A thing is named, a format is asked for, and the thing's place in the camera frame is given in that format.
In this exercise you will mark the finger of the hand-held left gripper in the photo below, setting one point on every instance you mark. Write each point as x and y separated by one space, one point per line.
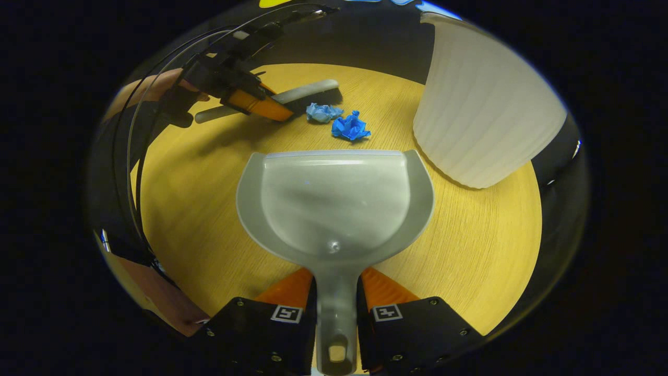
258 106
265 87

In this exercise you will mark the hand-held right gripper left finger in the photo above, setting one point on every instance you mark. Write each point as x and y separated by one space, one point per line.
261 334

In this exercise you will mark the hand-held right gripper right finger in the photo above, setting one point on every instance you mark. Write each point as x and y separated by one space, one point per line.
417 334

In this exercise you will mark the small white broom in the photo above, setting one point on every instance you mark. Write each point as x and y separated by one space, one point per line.
308 91

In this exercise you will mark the light blue paper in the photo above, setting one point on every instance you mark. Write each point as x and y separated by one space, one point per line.
323 112

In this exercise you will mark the dark blue paper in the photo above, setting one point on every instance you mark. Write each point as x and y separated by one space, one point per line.
350 128

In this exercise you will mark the white plastic dustpan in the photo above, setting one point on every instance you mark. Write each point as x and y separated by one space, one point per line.
334 209

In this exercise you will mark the white ribbed garbage bin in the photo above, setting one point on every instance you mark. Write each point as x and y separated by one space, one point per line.
480 104

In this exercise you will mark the wooden desktop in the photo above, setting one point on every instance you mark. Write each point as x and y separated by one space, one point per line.
469 250

